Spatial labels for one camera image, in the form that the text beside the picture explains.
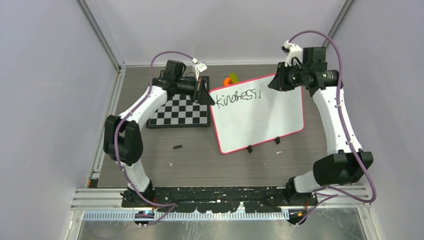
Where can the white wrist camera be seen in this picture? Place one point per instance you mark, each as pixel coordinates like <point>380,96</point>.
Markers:
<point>198,67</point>
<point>293,54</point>

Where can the white slotted cable duct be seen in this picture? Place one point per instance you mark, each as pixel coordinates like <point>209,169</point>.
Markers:
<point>149,215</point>

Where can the green block toy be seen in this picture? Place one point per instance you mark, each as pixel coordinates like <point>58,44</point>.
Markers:
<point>233,78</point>

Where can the black white chessboard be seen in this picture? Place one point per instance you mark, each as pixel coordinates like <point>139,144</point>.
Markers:
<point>180,112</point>

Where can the black wire whiteboard stand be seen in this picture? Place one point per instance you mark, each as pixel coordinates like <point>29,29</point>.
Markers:
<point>276,140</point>

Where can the pink framed whiteboard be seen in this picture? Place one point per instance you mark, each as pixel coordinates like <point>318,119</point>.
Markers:
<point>247,113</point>

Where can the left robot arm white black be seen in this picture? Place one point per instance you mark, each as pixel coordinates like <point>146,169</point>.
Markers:
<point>122,133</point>

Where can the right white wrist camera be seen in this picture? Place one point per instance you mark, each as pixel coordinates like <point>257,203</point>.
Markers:
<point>293,54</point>

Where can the orange ring toy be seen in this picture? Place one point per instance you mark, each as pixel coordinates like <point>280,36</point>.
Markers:
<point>227,81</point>

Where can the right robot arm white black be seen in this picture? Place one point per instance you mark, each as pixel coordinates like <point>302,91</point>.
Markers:
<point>346,160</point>

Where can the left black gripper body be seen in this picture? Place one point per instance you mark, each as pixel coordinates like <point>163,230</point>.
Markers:
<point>187,88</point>

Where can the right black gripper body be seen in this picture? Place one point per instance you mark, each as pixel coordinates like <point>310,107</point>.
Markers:
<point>291,76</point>

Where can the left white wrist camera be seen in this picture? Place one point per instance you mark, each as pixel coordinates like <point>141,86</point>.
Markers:
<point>198,67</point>

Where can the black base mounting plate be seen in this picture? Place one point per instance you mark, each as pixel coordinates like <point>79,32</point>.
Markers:
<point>254,199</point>

